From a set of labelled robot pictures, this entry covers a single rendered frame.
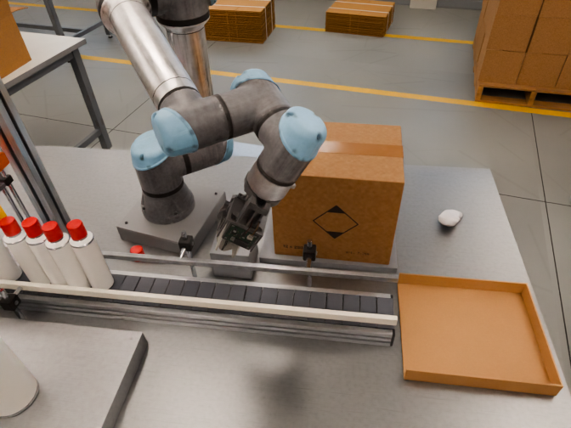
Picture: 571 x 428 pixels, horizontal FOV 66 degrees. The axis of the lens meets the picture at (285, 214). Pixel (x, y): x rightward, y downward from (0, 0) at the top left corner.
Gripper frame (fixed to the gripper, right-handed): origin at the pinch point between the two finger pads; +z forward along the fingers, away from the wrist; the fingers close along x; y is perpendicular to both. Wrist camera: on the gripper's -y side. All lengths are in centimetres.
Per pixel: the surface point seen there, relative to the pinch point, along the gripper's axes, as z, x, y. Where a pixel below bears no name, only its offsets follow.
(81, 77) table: 113, -97, -177
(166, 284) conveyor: 24.4, -6.0, -2.1
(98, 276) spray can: 26.3, -21.0, 1.8
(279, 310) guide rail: 7.5, 17.4, 4.7
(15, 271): 41, -40, 0
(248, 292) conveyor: 14.3, 11.7, -1.7
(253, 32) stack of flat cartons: 120, -17, -387
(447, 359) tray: -4, 53, 8
